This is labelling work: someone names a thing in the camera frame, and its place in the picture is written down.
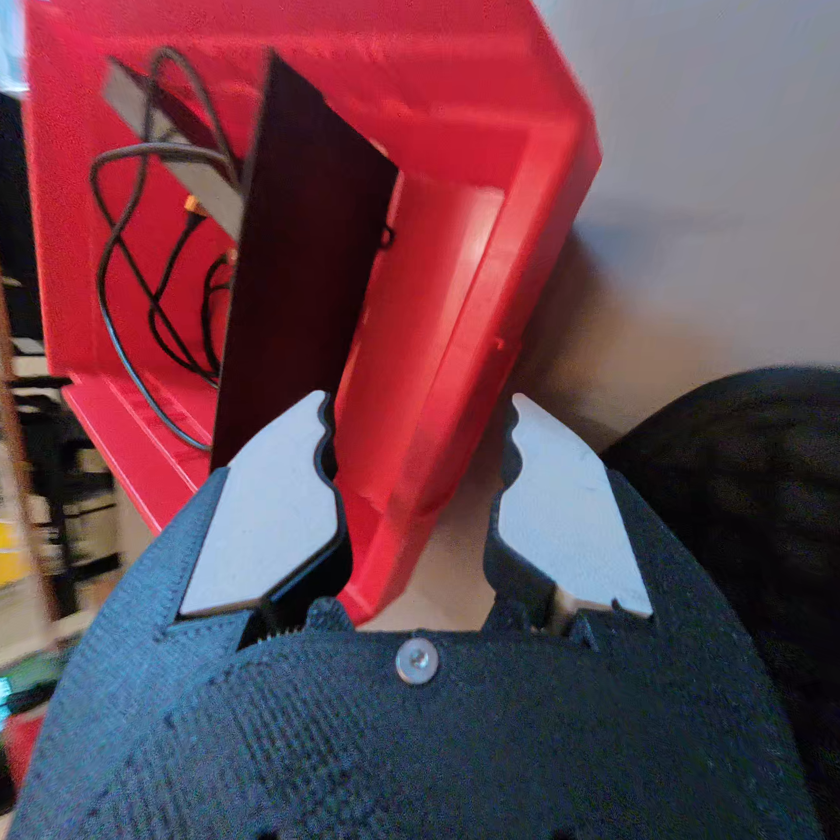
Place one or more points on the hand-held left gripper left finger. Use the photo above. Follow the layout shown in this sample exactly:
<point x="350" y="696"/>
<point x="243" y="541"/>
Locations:
<point x="262" y="525"/>

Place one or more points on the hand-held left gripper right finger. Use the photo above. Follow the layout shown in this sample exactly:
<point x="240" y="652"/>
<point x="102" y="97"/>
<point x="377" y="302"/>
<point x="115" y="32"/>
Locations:
<point x="564" y="525"/>

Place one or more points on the grey multi-port usb hub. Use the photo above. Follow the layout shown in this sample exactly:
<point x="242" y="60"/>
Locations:
<point x="203" y="187"/>

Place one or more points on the red plastic bin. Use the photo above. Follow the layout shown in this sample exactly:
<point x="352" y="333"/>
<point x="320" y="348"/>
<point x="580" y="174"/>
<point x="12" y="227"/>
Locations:
<point x="459" y="98"/>

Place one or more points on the black textured rounded object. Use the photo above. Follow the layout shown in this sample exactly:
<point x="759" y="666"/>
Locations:
<point x="735" y="525"/>

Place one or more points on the black divider panel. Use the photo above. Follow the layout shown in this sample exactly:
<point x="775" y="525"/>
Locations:
<point x="302" y="262"/>

